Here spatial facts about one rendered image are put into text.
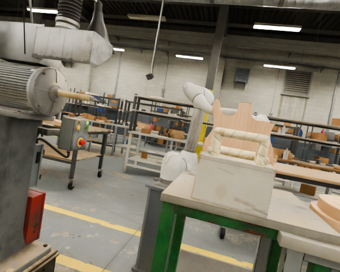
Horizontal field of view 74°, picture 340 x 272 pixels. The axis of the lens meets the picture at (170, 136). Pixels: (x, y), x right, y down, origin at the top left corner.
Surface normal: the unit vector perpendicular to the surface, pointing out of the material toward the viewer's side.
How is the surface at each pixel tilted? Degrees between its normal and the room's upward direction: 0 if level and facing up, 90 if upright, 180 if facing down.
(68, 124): 90
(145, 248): 90
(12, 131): 90
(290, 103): 90
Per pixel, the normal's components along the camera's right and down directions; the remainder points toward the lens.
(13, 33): -0.22, 0.01
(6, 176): 0.96, 0.18
